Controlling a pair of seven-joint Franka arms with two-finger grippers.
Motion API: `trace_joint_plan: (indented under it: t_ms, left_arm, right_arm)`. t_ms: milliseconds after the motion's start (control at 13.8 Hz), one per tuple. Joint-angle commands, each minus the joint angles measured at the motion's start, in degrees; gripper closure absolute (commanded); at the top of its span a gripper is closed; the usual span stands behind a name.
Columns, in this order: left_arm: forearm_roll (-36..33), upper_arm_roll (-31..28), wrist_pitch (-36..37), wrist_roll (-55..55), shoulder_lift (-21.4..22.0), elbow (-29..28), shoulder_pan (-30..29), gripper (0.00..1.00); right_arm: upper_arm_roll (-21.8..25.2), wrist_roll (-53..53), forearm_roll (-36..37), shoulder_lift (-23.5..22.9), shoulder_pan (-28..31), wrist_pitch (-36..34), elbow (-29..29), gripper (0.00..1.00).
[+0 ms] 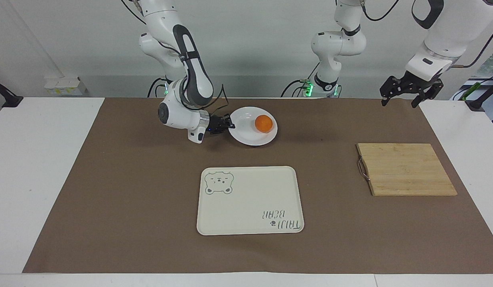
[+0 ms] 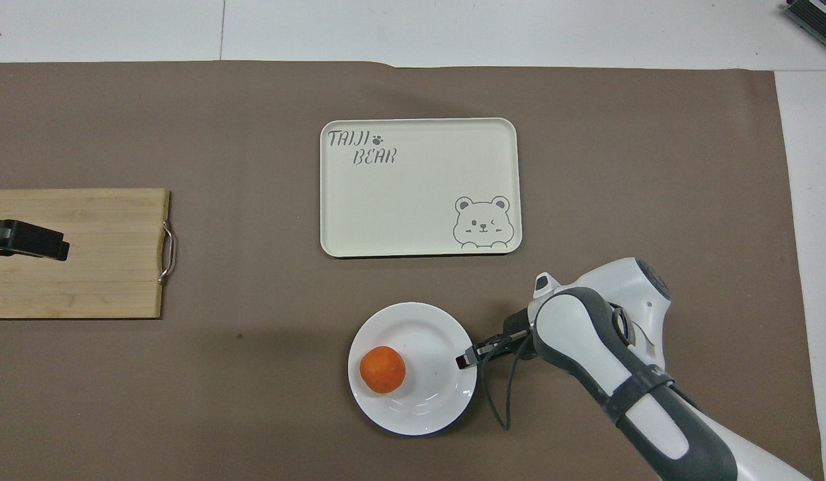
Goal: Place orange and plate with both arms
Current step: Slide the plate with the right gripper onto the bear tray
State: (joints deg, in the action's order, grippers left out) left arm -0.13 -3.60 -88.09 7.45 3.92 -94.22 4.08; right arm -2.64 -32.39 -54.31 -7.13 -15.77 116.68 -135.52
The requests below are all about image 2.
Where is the orange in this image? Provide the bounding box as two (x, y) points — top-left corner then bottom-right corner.
(359, 345), (408, 395)

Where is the black cable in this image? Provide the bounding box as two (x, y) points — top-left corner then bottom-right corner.
(478, 332), (538, 431)

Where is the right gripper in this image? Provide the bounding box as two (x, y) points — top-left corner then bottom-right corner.
(503, 308), (538, 359)

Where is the wooden cutting board, metal handle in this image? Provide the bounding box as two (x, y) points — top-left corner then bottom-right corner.
(0, 188), (177, 320)

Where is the dark striped object at corner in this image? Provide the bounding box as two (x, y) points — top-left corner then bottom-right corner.
(785, 0), (826, 39)

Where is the white round plate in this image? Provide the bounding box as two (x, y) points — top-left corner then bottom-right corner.
(347, 302), (479, 438)

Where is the cream tray with bear print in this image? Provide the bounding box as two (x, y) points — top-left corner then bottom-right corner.
(319, 118), (523, 259)

